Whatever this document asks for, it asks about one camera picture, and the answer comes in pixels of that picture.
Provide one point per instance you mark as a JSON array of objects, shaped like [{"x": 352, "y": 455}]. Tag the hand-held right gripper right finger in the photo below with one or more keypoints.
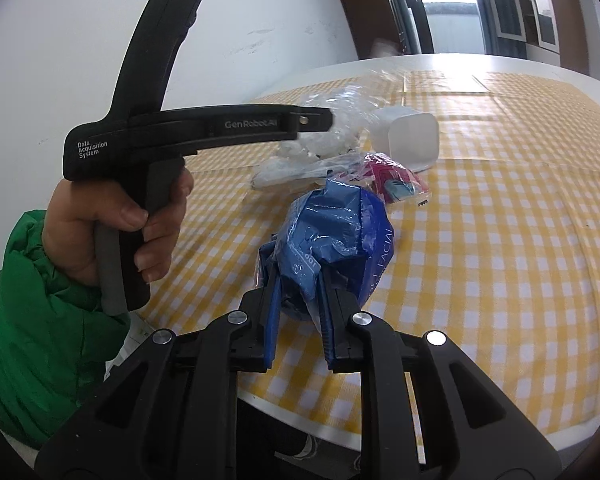
[{"x": 328, "y": 332}]

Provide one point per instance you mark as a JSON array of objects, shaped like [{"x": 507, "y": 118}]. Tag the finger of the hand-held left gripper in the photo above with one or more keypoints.
[{"x": 317, "y": 120}]

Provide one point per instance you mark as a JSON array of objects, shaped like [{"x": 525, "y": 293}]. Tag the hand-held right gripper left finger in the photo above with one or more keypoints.
[{"x": 269, "y": 332}]

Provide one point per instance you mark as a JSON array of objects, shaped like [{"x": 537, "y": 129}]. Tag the white plastic bag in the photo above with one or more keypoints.
[{"x": 310, "y": 149}]

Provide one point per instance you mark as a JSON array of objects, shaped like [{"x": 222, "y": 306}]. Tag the clear plastic bag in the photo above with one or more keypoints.
[{"x": 360, "y": 105}]

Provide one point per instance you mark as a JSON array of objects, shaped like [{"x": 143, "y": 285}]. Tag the white plastic container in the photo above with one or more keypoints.
[{"x": 410, "y": 140}]

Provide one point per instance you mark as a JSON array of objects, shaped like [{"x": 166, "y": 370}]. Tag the pink snack wrapper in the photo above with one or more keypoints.
[{"x": 395, "y": 180}]

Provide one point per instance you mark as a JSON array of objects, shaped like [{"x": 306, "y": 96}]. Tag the blue plastic bag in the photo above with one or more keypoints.
[{"x": 330, "y": 230}]

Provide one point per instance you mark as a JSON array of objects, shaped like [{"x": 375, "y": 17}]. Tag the person's left forearm green sleeve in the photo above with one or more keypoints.
[{"x": 35, "y": 350}]

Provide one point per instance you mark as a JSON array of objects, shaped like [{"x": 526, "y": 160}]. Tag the person's left hand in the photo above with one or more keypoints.
[{"x": 75, "y": 220}]

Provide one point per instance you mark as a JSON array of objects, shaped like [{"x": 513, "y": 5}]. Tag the brown wooden wardrobe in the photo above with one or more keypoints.
[{"x": 360, "y": 0}]

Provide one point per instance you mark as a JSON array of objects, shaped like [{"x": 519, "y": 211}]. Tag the yellow checked tablecloth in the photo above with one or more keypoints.
[{"x": 490, "y": 260}]

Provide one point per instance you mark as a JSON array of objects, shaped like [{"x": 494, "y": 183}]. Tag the glass door cabinet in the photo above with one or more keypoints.
[{"x": 512, "y": 10}]

